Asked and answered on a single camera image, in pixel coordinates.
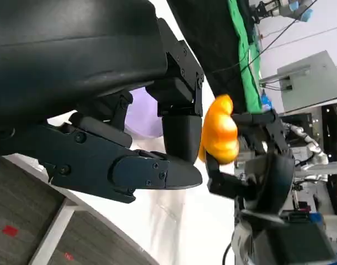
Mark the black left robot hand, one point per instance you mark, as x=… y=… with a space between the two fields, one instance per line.
x=74 y=55

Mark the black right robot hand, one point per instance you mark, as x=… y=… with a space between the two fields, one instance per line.
x=273 y=179

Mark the orange and white bread roll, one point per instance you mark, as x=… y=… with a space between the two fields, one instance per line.
x=220 y=129

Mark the black metal rack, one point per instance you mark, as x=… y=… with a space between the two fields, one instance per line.
x=335 y=154

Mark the lilac plate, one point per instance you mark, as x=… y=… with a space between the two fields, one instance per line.
x=142 y=113

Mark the grey machine cabinet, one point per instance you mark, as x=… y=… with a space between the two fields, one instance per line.
x=309 y=82

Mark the green cloth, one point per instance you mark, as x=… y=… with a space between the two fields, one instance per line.
x=246 y=55

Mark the black cloth drape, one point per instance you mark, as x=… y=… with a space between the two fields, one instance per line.
x=209 y=41

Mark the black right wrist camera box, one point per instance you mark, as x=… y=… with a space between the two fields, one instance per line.
x=295 y=243

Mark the white table frame bar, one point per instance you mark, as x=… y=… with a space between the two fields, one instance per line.
x=51 y=232

